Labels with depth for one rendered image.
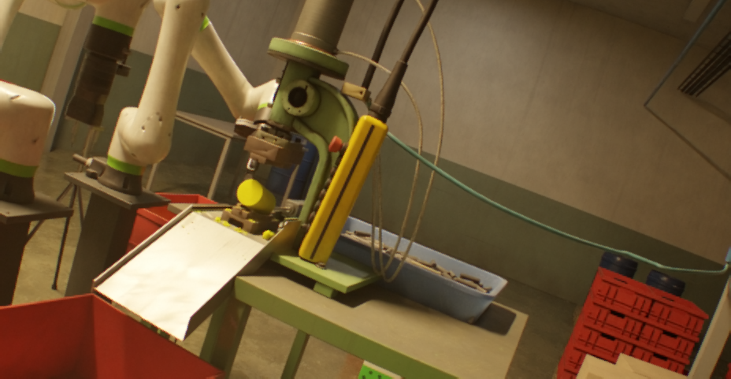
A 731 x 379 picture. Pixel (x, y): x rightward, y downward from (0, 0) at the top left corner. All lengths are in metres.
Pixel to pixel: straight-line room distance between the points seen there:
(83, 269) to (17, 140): 0.69
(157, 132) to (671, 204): 8.68
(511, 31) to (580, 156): 2.13
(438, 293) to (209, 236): 0.61
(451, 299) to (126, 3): 1.09
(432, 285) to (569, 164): 8.09
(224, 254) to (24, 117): 0.56
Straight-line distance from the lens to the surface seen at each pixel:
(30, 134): 1.54
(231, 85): 2.07
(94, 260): 2.09
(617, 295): 4.53
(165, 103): 1.83
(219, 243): 1.59
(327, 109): 1.66
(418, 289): 1.77
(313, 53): 1.61
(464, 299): 1.75
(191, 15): 1.82
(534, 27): 10.10
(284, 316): 1.39
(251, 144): 1.66
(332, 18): 1.67
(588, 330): 4.56
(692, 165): 9.94
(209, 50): 2.03
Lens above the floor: 1.34
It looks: 4 degrees down
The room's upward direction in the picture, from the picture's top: 20 degrees clockwise
